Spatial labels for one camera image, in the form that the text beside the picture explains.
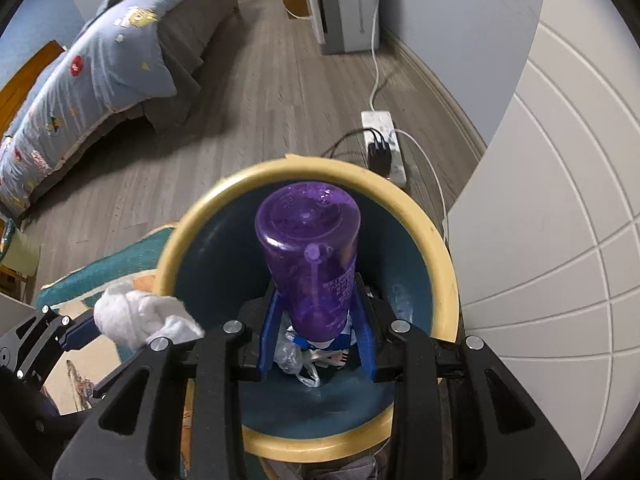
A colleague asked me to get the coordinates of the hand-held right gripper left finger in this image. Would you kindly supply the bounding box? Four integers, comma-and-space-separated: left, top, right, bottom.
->
52, 280, 281, 480

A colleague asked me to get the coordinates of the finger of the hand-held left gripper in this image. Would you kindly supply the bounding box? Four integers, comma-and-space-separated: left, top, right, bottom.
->
0, 304, 98, 381
59, 379, 115, 417

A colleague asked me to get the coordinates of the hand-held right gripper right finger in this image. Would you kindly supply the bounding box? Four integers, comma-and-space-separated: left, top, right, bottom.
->
352, 272, 583, 480

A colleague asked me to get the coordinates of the white tissue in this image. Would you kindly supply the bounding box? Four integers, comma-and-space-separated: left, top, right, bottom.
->
93, 280, 205, 352

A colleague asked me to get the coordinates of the purple spray bottle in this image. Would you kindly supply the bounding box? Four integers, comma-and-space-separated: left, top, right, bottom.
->
255, 182, 362, 356

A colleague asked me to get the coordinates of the teal bin with yellow rim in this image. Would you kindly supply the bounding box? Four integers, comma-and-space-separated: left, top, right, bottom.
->
152, 154, 461, 463

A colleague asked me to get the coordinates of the clear plastic bag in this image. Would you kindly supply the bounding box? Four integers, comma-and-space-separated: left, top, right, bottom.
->
272, 327, 323, 388

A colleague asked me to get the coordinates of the teal and orange patterned cushion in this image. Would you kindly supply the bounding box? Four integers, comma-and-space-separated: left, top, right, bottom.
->
37, 225, 196, 480

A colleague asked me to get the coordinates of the grey board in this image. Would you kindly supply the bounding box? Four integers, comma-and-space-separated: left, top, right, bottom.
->
0, 292, 38, 333

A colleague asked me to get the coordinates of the green paper bag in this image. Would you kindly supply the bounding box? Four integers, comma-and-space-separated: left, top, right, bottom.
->
0, 230, 42, 286

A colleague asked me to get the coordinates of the black charger plug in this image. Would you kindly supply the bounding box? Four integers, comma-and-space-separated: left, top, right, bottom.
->
367, 130, 393, 178

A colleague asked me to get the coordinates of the white power strip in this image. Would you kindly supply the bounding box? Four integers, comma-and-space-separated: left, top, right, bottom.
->
361, 110, 408, 186

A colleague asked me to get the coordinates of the white grooved wardrobe door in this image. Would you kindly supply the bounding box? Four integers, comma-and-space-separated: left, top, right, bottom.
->
445, 5, 640, 471

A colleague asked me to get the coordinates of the bed with blue quilt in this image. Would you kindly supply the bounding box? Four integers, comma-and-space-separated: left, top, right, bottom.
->
0, 0, 236, 216

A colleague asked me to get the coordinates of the white air purifier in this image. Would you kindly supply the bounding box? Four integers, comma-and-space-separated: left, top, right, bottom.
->
310, 0, 383, 56

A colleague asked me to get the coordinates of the black cable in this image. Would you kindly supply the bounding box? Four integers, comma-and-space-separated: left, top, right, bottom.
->
320, 129, 373, 160

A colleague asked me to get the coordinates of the white power cable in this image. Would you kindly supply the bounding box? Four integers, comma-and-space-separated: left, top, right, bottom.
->
370, 0, 383, 113

